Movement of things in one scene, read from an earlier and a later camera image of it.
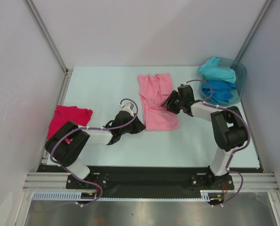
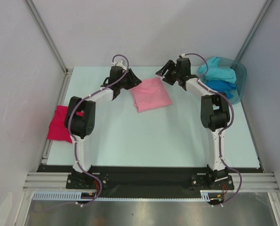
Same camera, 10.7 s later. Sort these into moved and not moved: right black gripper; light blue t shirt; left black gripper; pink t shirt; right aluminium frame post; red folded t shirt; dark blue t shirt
Moved: left black gripper; right black gripper; pink t shirt
Not moved: right aluminium frame post; red folded t shirt; dark blue t shirt; light blue t shirt
